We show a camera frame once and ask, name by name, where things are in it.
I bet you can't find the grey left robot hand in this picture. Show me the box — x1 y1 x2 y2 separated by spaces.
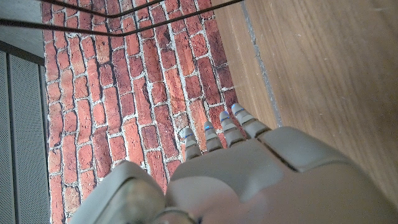
68 103 398 224

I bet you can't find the red brick print backdrop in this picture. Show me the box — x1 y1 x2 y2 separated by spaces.
42 0 249 224

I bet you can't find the dark perforated partition panel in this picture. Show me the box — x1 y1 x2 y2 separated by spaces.
0 40 51 224

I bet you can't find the black wire file holder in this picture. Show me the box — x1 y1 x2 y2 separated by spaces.
0 0 246 38

